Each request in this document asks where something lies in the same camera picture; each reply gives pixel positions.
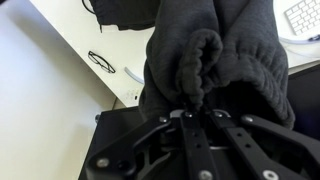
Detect thick silver monitor stand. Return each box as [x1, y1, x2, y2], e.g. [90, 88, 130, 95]
[279, 33, 320, 46]

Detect white keyboard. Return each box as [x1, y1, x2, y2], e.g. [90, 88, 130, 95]
[283, 0, 320, 36]

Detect black eyeglasses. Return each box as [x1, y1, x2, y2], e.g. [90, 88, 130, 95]
[87, 50, 117, 74]

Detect thin silver monitor stand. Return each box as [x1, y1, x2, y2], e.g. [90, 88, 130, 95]
[123, 66, 145, 85]

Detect black trousers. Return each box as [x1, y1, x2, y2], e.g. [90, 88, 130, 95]
[89, 0, 296, 131]

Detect large black monitor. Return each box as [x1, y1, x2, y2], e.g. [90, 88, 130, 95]
[287, 64, 320, 141]

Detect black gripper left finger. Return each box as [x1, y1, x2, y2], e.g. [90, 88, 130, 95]
[84, 109, 221, 180]

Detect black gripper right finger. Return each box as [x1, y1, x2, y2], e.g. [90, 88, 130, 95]
[206, 109, 320, 180]

